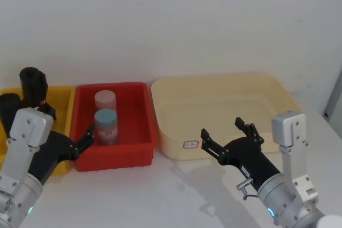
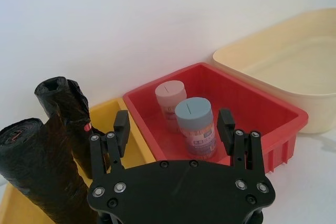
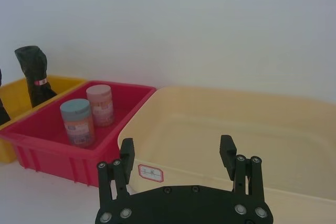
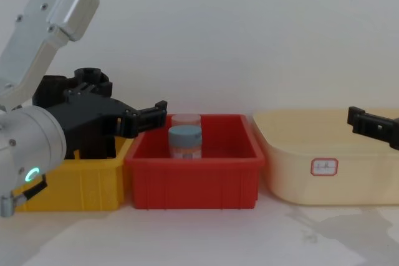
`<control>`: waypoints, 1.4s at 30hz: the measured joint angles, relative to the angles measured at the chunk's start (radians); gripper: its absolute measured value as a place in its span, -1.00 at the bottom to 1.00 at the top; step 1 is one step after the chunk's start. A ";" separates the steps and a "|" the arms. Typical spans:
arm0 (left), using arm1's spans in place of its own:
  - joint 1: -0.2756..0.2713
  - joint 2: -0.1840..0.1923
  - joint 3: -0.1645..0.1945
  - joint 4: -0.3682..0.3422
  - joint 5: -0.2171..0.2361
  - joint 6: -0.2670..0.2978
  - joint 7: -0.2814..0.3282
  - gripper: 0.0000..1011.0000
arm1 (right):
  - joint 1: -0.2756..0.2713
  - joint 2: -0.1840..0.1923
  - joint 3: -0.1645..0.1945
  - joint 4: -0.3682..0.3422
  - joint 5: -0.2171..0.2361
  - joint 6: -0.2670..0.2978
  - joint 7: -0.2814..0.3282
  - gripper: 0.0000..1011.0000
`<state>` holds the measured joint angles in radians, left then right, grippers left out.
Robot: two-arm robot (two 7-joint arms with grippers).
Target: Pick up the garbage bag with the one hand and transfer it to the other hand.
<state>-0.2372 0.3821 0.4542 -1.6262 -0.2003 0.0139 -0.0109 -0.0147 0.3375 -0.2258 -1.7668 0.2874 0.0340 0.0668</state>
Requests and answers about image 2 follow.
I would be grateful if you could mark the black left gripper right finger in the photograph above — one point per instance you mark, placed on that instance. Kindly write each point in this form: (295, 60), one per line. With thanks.
(225, 129)

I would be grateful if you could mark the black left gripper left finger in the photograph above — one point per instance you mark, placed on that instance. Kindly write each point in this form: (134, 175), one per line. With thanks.
(121, 129)

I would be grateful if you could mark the yellow plastic bin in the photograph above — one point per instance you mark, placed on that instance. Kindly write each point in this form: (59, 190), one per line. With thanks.
(136, 142)

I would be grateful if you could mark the blue-lidded toothpick jar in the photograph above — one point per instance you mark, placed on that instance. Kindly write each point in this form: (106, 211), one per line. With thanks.
(194, 119)

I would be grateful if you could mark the red plastic bin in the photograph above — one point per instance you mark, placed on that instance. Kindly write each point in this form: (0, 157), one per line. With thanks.
(252, 103)

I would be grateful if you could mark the pink-lidded toothpick jar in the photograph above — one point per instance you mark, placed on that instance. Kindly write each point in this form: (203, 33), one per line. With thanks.
(169, 91)

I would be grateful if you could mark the thin black garbage bag roll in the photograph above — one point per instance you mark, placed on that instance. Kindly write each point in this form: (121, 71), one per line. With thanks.
(65, 103)

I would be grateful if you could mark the thick black garbage bag roll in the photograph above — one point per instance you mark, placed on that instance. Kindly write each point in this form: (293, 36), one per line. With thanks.
(34, 161)

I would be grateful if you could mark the cream plastic tub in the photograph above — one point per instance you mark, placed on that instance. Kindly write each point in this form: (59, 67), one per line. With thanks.
(288, 58)

